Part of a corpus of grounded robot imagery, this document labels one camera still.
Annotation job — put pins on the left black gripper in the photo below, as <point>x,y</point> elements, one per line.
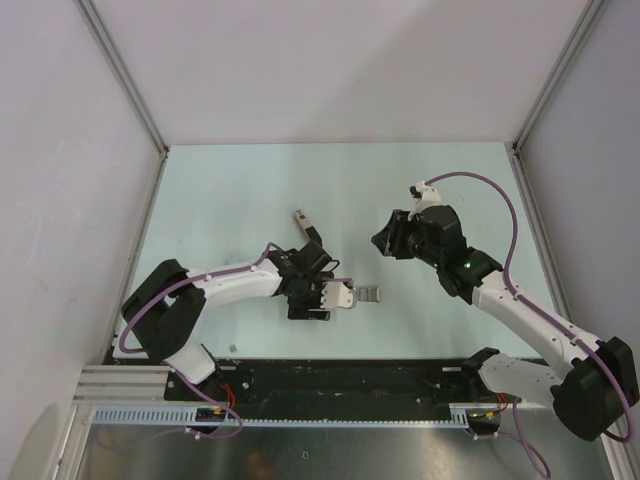
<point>298,310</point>

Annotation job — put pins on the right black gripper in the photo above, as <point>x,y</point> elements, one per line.
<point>390,239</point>

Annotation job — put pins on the red white staple box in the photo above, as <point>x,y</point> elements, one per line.
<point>367,294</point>

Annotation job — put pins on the beige black stapler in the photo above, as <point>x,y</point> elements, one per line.
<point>309,231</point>

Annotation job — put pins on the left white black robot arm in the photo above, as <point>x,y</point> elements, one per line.
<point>162,313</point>

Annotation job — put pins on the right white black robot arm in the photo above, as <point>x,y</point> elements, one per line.
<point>588,383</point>

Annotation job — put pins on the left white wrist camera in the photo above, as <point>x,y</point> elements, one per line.
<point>337,295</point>

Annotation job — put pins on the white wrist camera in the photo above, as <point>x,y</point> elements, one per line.
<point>337,295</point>
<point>425,196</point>

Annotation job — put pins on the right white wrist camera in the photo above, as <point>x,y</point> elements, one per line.
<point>425,196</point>

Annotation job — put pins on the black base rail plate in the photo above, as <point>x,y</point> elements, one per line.
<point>339,390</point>

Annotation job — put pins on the right aluminium frame post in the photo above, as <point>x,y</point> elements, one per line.
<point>579,36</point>

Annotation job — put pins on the aluminium frame post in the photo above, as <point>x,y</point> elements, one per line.
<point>115,61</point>
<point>579,36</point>

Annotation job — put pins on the left aluminium frame post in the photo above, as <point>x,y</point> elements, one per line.
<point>115,61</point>

